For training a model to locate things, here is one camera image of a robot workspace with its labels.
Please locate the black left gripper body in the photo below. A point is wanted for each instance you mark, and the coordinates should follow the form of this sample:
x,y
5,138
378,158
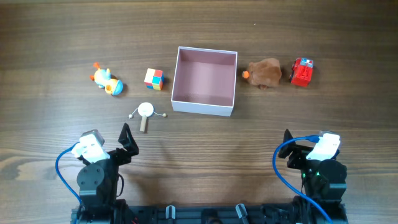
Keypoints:
x,y
121,157

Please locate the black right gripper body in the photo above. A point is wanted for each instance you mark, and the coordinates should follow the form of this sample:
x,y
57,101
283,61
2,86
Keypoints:
x,y
297,156

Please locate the white wooden rattle drum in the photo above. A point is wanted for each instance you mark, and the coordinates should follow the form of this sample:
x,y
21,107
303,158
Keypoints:
x,y
145,110

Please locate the yellow blue duck toy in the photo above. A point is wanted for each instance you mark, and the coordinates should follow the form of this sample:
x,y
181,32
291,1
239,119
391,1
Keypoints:
x,y
103,78

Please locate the colourful two-by-two puzzle cube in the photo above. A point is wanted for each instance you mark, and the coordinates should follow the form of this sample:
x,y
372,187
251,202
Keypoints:
x,y
154,79

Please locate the red toy fire truck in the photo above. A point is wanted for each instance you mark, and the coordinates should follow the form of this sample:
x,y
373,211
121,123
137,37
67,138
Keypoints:
x,y
302,70

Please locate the brown plush toy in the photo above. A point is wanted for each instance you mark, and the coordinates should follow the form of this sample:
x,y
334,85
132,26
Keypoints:
x,y
263,74

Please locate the white cardboard box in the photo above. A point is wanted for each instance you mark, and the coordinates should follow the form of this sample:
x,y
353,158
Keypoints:
x,y
204,81

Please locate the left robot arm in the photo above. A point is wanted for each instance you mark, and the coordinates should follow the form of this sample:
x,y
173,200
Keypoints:
x,y
98,180

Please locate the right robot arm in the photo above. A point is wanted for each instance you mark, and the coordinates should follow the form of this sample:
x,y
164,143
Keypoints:
x,y
323,177

